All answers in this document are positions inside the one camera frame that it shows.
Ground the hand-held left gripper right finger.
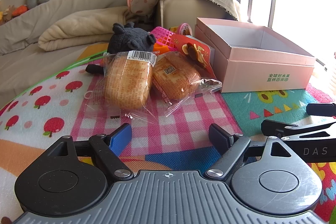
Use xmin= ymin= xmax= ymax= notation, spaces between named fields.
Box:
xmin=205 ymin=123 xmax=293 ymax=184

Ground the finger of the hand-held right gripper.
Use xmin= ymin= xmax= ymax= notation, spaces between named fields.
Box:
xmin=261 ymin=119 xmax=336 ymax=141
xmin=306 ymin=102 xmax=336 ymax=118

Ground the colourful printed play mat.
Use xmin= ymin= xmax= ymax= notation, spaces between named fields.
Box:
xmin=0 ymin=44 xmax=336 ymax=224

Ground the red snack packet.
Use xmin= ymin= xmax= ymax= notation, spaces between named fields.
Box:
xmin=171 ymin=34 xmax=220 ymax=80

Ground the orange plush toy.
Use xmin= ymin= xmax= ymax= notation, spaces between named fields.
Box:
xmin=12 ymin=5 xmax=28 ymax=17

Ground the pink cardboard box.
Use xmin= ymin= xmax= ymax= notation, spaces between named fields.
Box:
xmin=194 ymin=17 xmax=316 ymax=93

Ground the cream folded blanket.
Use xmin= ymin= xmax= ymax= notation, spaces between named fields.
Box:
xmin=38 ymin=6 xmax=156 ymax=51

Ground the bread packet with barcode label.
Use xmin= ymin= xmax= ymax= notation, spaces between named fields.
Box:
xmin=91 ymin=51 xmax=158 ymax=125

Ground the beige sofa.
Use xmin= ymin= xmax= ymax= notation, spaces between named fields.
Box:
xmin=0 ymin=0 xmax=241 ymax=109

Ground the orange plastic toy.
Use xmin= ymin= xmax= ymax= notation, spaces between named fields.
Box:
xmin=153 ymin=41 xmax=182 ymax=53

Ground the bread packet with square code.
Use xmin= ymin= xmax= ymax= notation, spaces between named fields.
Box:
xmin=151 ymin=52 xmax=223 ymax=117

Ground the black metal chair frame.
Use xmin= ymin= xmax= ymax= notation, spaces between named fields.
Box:
xmin=247 ymin=0 xmax=278 ymax=28

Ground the pink jelly cup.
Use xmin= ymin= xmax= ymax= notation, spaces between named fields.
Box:
xmin=175 ymin=23 xmax=194 ymax=37

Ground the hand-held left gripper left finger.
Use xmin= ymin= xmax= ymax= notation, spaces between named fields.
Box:
xmin=52 ymin=123 xmax=135 ymax=182

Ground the dark grey plush toy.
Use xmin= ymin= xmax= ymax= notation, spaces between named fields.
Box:
xmin=85 ymin=22 xmax=157 ymax=75

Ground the pink plastic basket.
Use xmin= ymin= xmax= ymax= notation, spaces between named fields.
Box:
xmin=150 ymin=26 xmax=185 ymax=52

